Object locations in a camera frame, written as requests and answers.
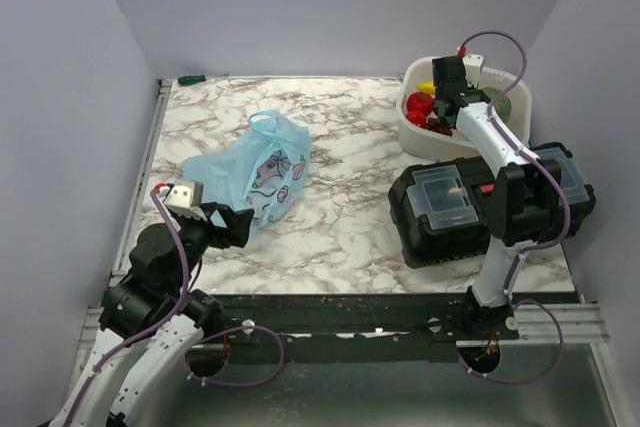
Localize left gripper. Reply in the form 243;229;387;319
168;201;255;292

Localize small yellow fake fruit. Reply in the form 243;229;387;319
416;81;436;96

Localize red fake tomato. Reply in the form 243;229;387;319
406;92;434;116

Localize dark red fake fruit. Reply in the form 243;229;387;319
426;117;453;137

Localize orange red fake pepper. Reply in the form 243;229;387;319
406;111;428;129

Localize green fake melon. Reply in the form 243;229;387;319
483;87;512;123

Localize blue plastic bag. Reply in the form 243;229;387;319
183;110;312;235

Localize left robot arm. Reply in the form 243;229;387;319
50;203;253;426

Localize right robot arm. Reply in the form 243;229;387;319
432;55;571;339

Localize white plastic tub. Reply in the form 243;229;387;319
397;54;532;158

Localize black tool box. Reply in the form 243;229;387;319
388;142;596;268

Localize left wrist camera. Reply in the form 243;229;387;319
155;178;206;220

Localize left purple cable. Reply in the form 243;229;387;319
61;181;286;427

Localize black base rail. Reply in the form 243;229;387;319
179;291;531;363

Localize green handled screwdriver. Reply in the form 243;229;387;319
177;73;229;86

